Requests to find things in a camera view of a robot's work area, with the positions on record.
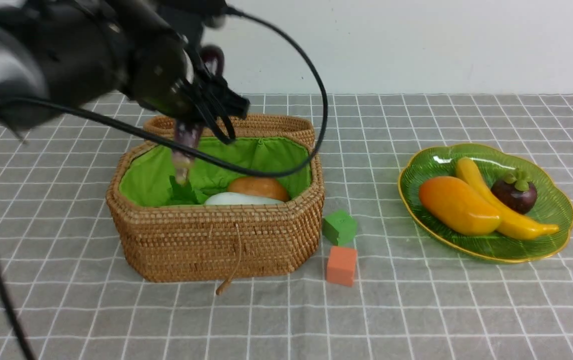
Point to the light green bitter gourd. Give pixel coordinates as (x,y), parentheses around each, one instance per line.
(184,194)

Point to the white radish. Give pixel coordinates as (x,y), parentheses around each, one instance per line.
(233,198)

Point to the green glass leaf plate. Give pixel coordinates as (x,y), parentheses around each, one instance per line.
(552,208)

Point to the brown potato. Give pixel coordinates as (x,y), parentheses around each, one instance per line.
(260,187)

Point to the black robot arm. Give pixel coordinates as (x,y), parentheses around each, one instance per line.
(57,55)

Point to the dark purple mangosteen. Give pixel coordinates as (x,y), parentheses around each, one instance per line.
(516,190)

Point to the grey checkered tablecloth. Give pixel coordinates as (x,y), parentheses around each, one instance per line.
(413,299)

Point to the orange yellow mango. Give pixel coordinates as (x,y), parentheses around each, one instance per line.
(461,209)

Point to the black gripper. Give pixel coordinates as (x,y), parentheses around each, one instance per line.
(156,65)

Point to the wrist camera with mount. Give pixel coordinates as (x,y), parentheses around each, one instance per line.
(189,18)

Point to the green foam cube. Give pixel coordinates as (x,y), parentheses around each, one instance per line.
(339,228)

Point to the orange foam cube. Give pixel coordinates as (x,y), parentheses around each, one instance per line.
(341,266)

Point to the yellow banana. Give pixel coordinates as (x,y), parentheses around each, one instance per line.
(513,225)

